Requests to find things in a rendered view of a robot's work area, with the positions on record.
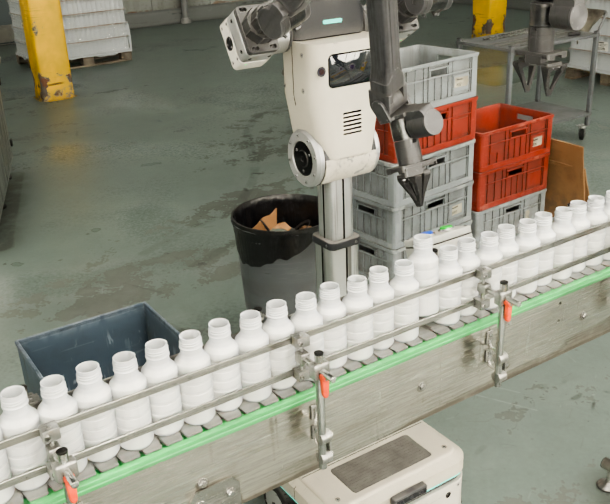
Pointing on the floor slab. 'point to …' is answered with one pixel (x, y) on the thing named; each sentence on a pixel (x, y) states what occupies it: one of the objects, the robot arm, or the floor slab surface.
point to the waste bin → (276, 249)
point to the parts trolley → (540, 71)
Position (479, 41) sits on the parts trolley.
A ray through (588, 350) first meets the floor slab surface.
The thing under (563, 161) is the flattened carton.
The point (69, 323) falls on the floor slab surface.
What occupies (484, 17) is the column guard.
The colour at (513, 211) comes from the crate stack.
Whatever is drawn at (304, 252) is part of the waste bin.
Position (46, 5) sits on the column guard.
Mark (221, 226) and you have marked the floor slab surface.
